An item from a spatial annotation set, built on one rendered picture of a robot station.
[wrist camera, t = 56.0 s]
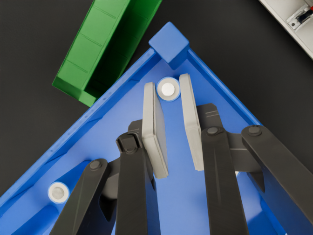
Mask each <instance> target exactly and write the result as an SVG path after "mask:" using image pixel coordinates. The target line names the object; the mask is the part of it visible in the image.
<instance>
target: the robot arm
mask: <svg viewBox="0 0 313 235"><path fill-rule="evenodd" d="M179 82H180V90H181V98H182V106H183V114H184V126H185V131H186V135H187V139H188V142H189V146H190V150H191V154H192V158H193V162H194V166H195V169H196V170H198V171H202V170H204V177H205V187H206V198H207V207H208V218H209V228H210V235H250V234H249V230H248V226H247V222H246V217H245V212H244V208H243V204H242V200H241V195H240V191H239V187H238V182H237V177H236V173H235V172H246V173H247V176H248V177H249V179H250V180H251V181H252V183H253V184H254V186H255V187H256V189H257V190H258V192H259V193H260V195H261V196H262V198H263V199H264V201H265V202H266V204H267V205H268V207H269V208H270V210H271V211H272V213H273V214H274V216H275V217H276V219H277V220H278V221H279V223H280V224H281V226H282V228H283V229H284V230H285V232H286V233H287V235H313V174H312V173H311V172H310V171H309V170H308V169H307V168H306V167H305V166H304V165H303V164H302V163H301V162H300V161H299V160H298V159H297V158H296V157H295V156H294V155H293V154H292V153H291V152H290V151H289V150H288V149H287V148H286V147H285V146H284V145H283V144H282V143H281V142H280V141H279V140H278V139H277V138H276V137H275V136H274V135H273V134H272V133H271V132H270V131H269V130H268V129H267V128H266V127H264V126H262V125H250V126H247V127H245V128H244V129H243V130H242V131H241V133H231V132H228V131H226V130H225V129H224V127H223V125H222V122H221V119H220V116H219V113H218V110H217V107H216V105H214V104H213V103H209V104H203V105H199V106H196V102H195V98H194V93H193V89H192V85H191V79H190V75H188V73H186V74H182V75H180V76H179ZM116 144H117V147H118V149H119V152H120V157H119V158H117V159H115V160H113V161H111V162H107V160H106V159H95V160H93V161H91V162H90V163H89V164H87V166H86V167H85V169H84V170H83V172H82V174H81V176H80V178H79V180H78V181H77V184H76V186H75V187H74V189H73V191H72V193H71V195H70V197H69V198H68V200H67V202H66V204H65V206H64V208H63V209H62V211H61V213H60V215H59V217H58V219H57V220H56V222H55V224H54V226H53V228H52V230H51V231H50V233H49V235H111V234H112V231H113V228H114V225H115V224H116V228H115V235H161V230H160V220H159V211H158V202H157V189H156V182H155V179H154V176H153V173H154V175H155V178H157V179H162V178H167V176H168V175H169V172H168V160H167V148H166V136H165V123H164V114H163V109H162V107H161V103H160V100H159V98H158V97H157V93H156V86H155V83H153V82H150V83H146V84H145V86H144V100H143V118H142V119H140V120H136V121H132V122H131V123H130V125H129V126H128V132H126V133H123V134H122V135H120V136H119V137H118V138H117V139H116Z"/></svg>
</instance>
